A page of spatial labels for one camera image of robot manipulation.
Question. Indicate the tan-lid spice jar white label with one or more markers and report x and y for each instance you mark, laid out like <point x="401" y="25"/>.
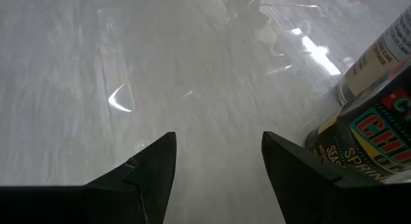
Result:
<point x="375" y="63"/>

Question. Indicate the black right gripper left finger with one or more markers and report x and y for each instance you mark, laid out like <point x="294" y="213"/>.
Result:
<point x="144" y="192"/>

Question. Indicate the clear plastic bin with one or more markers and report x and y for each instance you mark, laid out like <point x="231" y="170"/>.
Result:
<point x="122" y="102"/>

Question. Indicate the yellow-lid chili onion jar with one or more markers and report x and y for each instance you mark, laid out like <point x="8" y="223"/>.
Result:
<point x="369" y="134"/>

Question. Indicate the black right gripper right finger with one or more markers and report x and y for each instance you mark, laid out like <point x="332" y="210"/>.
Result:
<point x="305" y="192"/>

